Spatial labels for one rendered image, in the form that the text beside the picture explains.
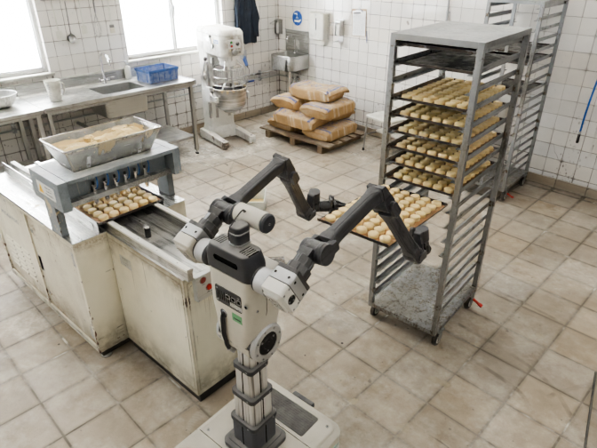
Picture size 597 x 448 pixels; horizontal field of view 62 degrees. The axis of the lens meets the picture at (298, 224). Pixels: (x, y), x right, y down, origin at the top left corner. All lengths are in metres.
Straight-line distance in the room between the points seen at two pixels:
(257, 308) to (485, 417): 1.64
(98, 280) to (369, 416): 1.66
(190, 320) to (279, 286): 1.03
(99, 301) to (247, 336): 1.40
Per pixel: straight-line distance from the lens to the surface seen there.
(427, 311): 3.34
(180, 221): 2.79
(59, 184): 2.70
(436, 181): 2.88
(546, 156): 5.81
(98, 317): 3.12
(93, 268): 2.95
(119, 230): 2.76
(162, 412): 2.95
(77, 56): 6.18
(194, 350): 2.65
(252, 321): 1.79
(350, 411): 2.88
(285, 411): 2.52
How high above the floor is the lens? 2.18
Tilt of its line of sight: 29 degrees down
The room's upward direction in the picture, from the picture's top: straight up
